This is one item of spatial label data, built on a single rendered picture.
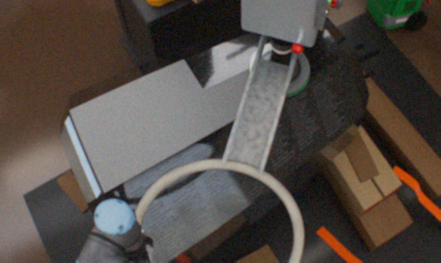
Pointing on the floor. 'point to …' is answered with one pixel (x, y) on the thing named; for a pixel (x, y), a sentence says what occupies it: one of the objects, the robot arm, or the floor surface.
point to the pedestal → (172, 16)
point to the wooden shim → (68, 183)
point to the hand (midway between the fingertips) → (140, 250)
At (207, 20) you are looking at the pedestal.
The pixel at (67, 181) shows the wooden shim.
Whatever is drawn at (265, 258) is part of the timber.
